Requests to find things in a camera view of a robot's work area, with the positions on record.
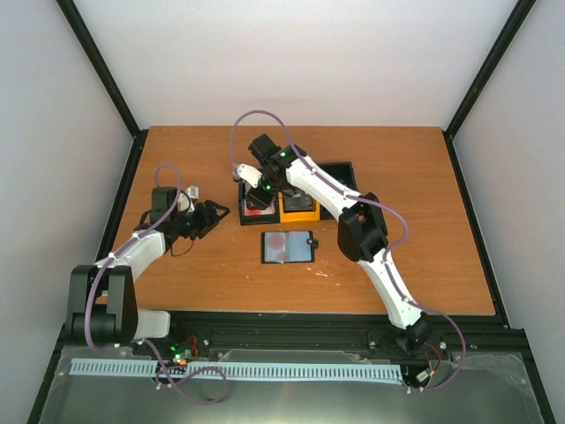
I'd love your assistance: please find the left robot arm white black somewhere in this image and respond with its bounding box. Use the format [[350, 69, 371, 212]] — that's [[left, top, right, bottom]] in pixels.
[[64, 186, 230, 356]]

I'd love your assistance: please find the yellow bin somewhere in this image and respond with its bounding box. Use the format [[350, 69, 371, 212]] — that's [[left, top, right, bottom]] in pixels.
[[278, 192, 320, 223]]

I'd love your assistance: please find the right black frame post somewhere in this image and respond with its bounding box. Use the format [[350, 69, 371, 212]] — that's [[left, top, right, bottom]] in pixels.
[[443, 0, 538, 138]]

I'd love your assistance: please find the left black frame post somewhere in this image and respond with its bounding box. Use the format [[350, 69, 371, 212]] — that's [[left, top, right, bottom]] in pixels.
[[55, 0, 142, 138]]

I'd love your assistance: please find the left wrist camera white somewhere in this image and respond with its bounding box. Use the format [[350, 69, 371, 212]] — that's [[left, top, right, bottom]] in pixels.
[[181, 185, 200, 212]]

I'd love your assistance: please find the black bin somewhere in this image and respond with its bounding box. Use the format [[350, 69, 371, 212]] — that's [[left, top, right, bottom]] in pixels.
[[238, 182, 280, 226], [317, 162, 358, 221]]

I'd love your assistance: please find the red white card stack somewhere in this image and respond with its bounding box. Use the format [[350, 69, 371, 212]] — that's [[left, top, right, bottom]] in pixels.
[[243, 199, 276, 217]]

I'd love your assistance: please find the black leather card holder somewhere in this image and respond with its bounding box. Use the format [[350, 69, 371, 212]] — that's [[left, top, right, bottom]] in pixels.
[[260, 231, 319, 264]]

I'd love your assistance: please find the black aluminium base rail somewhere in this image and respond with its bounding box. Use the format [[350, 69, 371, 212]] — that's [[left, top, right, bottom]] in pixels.
[[59, 308, 529, 367]]

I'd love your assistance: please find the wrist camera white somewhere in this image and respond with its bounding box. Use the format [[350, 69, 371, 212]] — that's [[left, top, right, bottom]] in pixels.
[[181, 185, 200, 212], [233, 163, 263, 188]]

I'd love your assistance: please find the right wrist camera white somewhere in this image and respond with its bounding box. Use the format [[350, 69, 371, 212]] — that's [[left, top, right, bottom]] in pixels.
[[233, 163, 263, 188]]

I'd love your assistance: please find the black bin left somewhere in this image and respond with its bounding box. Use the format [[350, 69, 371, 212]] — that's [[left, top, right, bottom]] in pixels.
[[238, 182, 280, 226]]

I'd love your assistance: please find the dark card stack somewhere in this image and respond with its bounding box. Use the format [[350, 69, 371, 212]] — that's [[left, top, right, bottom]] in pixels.
[[282, 190, 314, 213]]

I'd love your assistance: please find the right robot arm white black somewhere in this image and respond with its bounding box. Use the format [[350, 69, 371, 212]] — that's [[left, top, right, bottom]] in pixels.
[[236, 134, 432, 357]]

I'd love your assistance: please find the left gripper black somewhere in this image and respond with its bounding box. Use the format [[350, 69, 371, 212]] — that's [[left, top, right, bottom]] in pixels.
[[171, 201, 229, 241]]

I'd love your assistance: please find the black frame post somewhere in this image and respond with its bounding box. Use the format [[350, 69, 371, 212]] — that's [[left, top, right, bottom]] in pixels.
[[443, 0, 538, 138], [55, 0, 142, 138]]

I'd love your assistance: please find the light blue cable duct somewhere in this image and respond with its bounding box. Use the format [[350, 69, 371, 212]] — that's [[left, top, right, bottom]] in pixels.
[[69, 359, 403, 384]]

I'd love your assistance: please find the black bin right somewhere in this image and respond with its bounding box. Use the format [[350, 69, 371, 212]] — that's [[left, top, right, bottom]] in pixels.
[[317, 162, 358, 221]]

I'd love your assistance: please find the red circle white card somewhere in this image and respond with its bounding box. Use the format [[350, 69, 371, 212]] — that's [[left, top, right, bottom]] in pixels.
[[265, 232, 286, 263]]

